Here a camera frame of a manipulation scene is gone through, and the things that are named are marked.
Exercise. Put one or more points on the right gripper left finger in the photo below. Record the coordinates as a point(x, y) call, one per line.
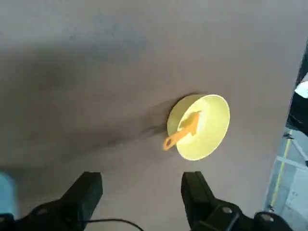
point(81, 192)

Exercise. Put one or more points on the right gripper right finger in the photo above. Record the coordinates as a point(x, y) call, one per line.
point(197, 192)

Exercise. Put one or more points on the blue plastic cup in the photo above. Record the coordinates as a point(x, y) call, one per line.
point(6, 195)

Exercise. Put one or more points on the yellow plastic bowl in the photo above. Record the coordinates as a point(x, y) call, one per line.
point(211, 125)

